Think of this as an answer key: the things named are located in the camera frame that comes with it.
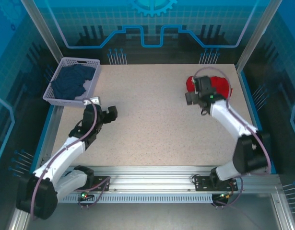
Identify red t-shirt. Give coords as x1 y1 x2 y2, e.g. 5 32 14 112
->
185 75 234 99

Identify blue table edge strip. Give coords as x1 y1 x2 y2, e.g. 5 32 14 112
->
32 106 57 168
238 70 278 175

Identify aluminium mounting rail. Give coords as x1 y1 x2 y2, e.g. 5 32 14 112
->
24 165 281 195

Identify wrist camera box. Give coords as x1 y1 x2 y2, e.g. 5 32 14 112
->
191 77 201 94
83 96 101 106

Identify navy blue garment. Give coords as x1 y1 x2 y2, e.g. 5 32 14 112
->
50 64 96 100

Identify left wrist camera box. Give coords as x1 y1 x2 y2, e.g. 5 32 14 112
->
83 96 101 106

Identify aluminium frame post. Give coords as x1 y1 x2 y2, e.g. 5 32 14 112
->
235 0 282 74
20 0 71 74

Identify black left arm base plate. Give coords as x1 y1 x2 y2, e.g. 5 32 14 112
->
67 175 111 192

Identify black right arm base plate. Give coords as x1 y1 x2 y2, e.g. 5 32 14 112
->
194 176 238 192

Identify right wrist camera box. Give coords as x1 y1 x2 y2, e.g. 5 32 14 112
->
191 77 201 94

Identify slotted grey cable duct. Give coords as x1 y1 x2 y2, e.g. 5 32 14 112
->
32 194 214 204

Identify grey metal lower panel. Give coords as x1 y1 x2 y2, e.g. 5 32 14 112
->
24 203 283 230

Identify lavender plastic basket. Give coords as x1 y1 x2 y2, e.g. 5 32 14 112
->
42 57 102 108

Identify aluminium frame side rail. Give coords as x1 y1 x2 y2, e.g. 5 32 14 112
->
271 189 295 230
7 190 34 230

